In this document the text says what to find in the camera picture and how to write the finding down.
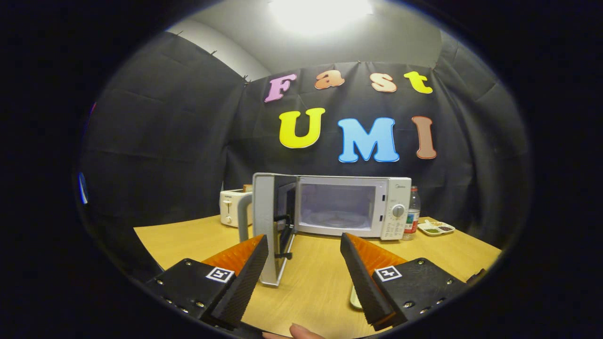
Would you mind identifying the white toaster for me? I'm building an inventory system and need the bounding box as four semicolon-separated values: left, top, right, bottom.
219;188;253;228

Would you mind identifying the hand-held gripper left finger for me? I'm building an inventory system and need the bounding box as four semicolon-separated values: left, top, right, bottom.
146;234;269;329

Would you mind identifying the white divided bean tray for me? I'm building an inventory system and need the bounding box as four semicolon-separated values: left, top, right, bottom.
417;220;456;236

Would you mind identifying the clear plastic bottle red label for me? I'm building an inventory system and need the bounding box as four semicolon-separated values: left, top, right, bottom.
403;186;421;241

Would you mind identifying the glass microwave turntable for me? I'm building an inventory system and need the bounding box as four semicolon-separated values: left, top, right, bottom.
309;210;371;230

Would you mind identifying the white microwave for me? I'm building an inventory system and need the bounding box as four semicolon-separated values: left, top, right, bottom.
237;172;412;287

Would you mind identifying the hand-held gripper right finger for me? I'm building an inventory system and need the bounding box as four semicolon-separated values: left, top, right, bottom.
340;232;470;331

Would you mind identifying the black backdrop cloth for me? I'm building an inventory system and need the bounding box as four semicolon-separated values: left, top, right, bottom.
78;32;530;278

